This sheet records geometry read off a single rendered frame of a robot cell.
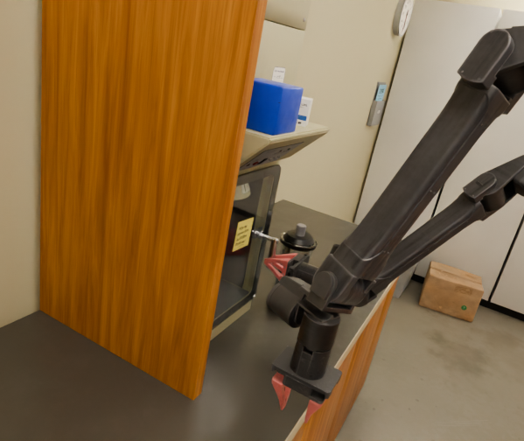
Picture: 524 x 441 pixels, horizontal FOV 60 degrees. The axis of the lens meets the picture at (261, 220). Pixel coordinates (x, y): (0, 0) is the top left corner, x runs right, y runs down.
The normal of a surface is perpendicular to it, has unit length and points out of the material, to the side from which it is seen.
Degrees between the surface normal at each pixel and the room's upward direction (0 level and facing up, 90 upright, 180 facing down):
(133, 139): 90
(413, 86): 90
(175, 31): 90
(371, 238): 65
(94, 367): 0
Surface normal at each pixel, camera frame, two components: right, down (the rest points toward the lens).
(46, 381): 0.18, -0.92
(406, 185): -0.64, -0.18
